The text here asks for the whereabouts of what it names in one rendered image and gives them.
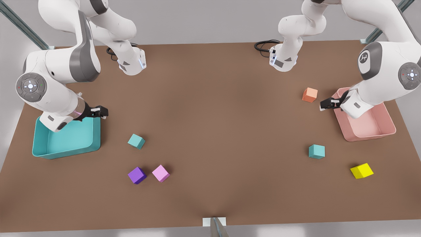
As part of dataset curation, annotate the orange cube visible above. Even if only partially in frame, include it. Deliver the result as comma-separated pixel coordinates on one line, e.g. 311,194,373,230
302,87,318,103

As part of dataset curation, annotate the teal tray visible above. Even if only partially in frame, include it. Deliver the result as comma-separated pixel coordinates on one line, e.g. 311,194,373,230
32,115,101,160

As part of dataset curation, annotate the pink tray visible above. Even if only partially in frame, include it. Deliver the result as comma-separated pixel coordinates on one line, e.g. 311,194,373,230
331,87,396,142

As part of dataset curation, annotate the teal blue cube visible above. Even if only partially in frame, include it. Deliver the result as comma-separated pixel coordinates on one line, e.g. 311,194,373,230
309,144,326,160
128,134,146,150

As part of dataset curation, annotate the yellow cube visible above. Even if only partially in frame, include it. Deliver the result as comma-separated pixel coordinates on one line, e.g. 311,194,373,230
350,163,374,179

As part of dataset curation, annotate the purple cube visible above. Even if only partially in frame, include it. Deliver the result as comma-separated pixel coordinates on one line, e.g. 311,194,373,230
128,167,147,185

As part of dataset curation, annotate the pink cube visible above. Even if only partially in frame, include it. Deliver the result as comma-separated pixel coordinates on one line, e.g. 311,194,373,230
152,165,170,183

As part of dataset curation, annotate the black cable loop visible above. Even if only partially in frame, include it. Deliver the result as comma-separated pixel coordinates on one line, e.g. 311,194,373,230
254,40,282,58
106,43,139,61

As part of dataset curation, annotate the silver frame post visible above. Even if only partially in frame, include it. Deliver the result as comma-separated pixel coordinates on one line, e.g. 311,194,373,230
202,217,230,237
0,1,55,50
360,0,415,44

